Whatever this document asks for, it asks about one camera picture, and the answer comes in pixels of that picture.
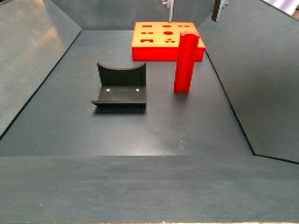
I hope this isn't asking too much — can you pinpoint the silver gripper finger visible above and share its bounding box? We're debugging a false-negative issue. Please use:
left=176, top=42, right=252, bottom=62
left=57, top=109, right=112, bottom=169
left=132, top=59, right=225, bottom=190
left=210, top=0, right=229, bottom=22
left=161, top=0, right=174, bottom=23

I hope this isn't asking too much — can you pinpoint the red shape sorter board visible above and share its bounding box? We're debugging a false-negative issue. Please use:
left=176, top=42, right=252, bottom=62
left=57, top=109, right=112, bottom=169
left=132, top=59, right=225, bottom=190
left=132, top=21, right=197, bottom=61

